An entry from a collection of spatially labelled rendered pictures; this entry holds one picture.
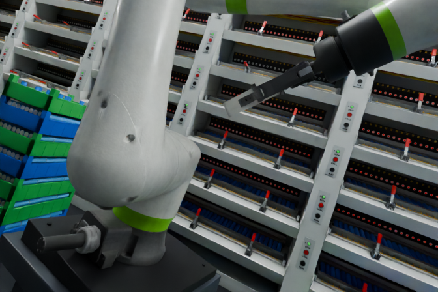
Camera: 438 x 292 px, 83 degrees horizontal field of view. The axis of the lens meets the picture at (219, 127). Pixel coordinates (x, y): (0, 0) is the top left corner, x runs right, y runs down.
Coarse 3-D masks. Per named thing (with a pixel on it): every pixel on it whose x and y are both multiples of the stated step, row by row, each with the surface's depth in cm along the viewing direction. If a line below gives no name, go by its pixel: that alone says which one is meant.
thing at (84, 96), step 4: (80, 92) 141; (84, 92) 143; (88, 92) 146; (80, 96) 142; (84, 96) 144; (88, 96) 146; (84, 100) 142; (88, 100) 144; (84, 104) 141; (168, 104) 143; (172, 104) 142; (168, 108) 144; (172, 108) 143; (176, 108) 142; (168, 112) 144; (172, 112) 143; (168, 116) 142; (172, 116) 143; (168, 120) 136; (172, 120) 139; (168, 124) 130; (168, 128) 122
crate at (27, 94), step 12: (12, 84) 88; (12, 96) 87; (24, 96) 86; (36, 96) 86; (48, 96) 85; (72, 96) 116; (48, 108) 84; (60, 108) 89; (72, 108) 94; (84, 108) 100
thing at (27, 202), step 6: (0, 198) 85; (36, 198) 94; (42, 198) 96; (48, 198) 99; (54, 198) 102; (60, 198) 106; (0, 204) 85; (18, 204) 86; (24, 204) 88; (30, 204) 92
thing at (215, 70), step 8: (216, 56) 125; (216, 64) 128; (232, 64) 138; (240, 64) 136; (216, 72) 122; (224, 72) 120; (232, 72) 119; (240, 72) 117; (272, 72) 130; (280, 72) 129; (240, 80) 118; (248, 80) 116; (256, 80) 115; (264, 80) 114; (288, 88) 110; (296, 88) 109; (304, 88) 108; (344, 88) 102; (304, 96) 108; (312, 96) 107; (320, 96) 106; (328, 96) 105; (336, 96) 103; (336, 104) 104
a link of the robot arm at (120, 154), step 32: (128, 0) 34; (160, 0) 35; (128, 32) 34; (160, 32) 35; (128, 64) 33; (160, 64) 35; (96, 96) 33; (128, 96) 33; (160, 96) 36; (96, 128) 32; (128, 128) 32; (160, 128) 36; (96, 160) 30; (128, 160) 32; (160, 160) 36; (96, 192) 31; (128, 192) 32; (160, 192) 42
